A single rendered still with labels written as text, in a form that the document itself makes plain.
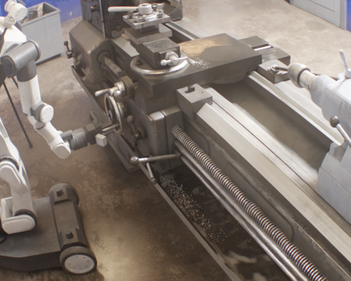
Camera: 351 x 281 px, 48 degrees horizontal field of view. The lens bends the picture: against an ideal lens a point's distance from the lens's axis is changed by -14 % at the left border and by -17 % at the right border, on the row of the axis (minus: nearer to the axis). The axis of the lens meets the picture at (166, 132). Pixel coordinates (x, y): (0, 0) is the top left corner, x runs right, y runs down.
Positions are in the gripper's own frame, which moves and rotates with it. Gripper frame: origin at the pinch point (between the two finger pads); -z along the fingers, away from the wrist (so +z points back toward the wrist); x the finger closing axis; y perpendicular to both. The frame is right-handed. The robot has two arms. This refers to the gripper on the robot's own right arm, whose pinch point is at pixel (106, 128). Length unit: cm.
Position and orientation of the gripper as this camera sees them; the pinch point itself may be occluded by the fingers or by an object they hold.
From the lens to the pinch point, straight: 203.9
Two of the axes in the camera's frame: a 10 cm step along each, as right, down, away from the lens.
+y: -4.5, -5.2, 7.3
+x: -0.7, -7.9, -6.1
